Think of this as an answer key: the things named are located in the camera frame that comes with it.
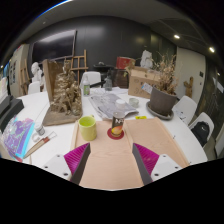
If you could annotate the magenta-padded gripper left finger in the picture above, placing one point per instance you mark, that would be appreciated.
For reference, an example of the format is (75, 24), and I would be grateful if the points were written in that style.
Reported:
(75, 160)

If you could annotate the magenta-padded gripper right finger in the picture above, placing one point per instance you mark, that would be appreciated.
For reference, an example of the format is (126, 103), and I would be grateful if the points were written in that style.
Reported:
(148, 160)

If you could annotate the clear juice bottle white cap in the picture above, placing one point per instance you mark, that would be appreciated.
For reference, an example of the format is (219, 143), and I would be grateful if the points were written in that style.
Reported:
(117, 121)

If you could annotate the beige canvas mat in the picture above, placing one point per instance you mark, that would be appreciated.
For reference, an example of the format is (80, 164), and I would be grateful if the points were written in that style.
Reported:
(106, 160)

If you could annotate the lime green cup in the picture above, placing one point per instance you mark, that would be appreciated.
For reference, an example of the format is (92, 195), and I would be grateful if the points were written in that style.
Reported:
(87, 128)

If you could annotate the flat wooden paintbrush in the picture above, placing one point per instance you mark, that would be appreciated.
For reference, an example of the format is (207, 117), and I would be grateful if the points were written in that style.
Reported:
(41, 143)

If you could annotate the flat round red coaster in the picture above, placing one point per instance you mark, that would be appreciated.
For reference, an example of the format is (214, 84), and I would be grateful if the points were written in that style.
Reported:
(109, 134)

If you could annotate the yellow marker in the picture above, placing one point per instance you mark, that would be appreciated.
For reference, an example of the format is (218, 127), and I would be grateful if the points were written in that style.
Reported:
(140, 117)

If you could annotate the small jar white lid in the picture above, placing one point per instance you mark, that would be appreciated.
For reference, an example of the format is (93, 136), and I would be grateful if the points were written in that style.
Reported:
(39, 129)

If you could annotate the small white cup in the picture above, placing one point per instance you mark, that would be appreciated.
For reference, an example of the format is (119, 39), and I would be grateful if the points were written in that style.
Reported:
(134, 102)

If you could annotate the black backpack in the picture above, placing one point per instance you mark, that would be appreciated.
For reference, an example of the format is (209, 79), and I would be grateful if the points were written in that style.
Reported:
(201, 131)

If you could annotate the colourful purple painting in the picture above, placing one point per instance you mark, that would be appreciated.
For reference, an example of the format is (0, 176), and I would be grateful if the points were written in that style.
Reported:
(18, 136)

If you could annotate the dried plant in grey pot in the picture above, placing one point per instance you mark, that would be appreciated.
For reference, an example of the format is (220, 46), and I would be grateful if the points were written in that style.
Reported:
(162, 100)

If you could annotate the newspaper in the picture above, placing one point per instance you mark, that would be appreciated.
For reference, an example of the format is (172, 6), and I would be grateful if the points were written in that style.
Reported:
(106, 105)

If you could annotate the small clear bottle green label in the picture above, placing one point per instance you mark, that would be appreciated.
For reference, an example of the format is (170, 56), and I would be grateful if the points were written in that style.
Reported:
(86, 86)

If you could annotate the cardboard box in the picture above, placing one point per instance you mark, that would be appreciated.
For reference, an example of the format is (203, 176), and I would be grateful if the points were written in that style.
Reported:
(141, 81)

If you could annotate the glass jug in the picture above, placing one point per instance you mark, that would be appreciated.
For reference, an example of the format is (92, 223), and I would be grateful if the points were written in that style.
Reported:
(108, 84)

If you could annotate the black box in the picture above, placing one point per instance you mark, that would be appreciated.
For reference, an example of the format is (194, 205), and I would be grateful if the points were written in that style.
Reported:
(8, 110)

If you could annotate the wooden figure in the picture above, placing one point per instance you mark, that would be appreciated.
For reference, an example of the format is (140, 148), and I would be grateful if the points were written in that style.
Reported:
(189, 86)

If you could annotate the wooden easel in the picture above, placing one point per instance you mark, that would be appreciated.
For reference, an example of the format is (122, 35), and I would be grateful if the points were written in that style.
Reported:
(79, 68)
(24, 75)

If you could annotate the white plaster bust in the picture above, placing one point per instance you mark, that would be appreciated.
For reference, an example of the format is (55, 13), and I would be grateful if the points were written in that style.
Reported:
(36, 71)

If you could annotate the red box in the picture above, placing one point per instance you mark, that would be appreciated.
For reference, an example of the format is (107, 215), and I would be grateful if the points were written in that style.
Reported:
(125, 62)

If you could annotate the black wall screen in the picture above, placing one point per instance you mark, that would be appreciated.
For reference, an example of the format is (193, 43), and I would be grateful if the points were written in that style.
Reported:
(53, 45)

